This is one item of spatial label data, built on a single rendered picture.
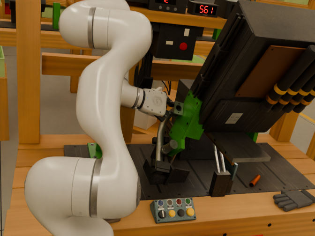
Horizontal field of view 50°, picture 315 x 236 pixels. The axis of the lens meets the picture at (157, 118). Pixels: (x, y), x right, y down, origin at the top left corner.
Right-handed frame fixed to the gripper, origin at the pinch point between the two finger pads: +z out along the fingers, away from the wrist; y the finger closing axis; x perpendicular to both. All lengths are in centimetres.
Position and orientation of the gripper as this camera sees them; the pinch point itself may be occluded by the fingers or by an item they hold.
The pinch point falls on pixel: (174, 109)
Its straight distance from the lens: 137.8
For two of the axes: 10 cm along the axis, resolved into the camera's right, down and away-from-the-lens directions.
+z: 8.8, 2.4, 4.1
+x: -4.7, 3.0, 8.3
